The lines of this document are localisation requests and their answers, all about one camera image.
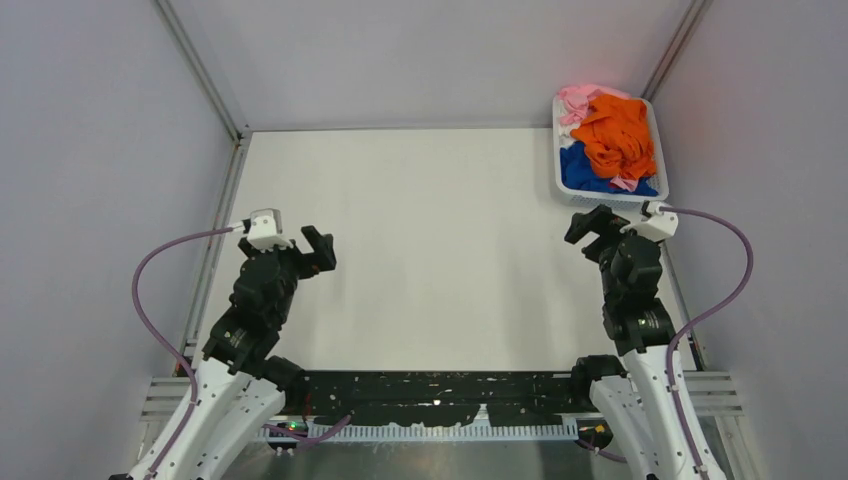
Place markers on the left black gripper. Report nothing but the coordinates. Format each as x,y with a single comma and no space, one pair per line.
323,257

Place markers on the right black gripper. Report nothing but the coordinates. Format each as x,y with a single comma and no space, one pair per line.
601,220

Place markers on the orange t shirt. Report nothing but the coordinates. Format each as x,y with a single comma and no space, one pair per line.
618,139

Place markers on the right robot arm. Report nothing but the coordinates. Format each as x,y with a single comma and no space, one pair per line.
640,390

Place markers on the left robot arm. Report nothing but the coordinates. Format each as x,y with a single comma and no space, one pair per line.
238,385

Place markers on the blue t shirt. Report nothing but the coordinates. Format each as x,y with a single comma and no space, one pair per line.
577,174

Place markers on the white t shirt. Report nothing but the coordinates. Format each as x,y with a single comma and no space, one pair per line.
566,139

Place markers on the pink t shirt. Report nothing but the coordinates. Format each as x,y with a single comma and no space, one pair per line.
575,100

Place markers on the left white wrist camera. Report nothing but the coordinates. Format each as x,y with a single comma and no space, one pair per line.
263,230

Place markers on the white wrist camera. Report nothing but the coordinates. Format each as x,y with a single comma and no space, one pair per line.
263,230
657,223

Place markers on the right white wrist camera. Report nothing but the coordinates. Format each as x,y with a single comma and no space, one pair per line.
657,223

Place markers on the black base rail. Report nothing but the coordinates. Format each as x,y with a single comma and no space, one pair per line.
436,399

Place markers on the white slotted cable duct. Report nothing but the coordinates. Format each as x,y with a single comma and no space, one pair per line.
478,431

